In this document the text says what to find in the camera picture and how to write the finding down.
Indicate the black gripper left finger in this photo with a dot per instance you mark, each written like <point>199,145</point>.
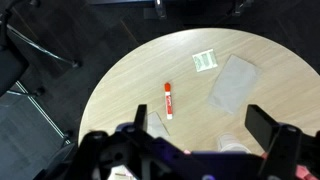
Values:
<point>140,121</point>

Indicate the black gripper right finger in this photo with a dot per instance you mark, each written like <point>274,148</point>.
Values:
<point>261,126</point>

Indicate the red white Expo marker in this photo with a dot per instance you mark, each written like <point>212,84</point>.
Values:
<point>168,101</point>

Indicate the clear plastic cup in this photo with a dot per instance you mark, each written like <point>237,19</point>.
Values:
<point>228,142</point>

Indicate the pink sticky note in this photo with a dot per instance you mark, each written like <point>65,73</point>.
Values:
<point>302,173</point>

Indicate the green white paper packet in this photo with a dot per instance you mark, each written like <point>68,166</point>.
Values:
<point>205,60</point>

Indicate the black office chair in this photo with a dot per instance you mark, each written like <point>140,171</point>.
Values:
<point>12,63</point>

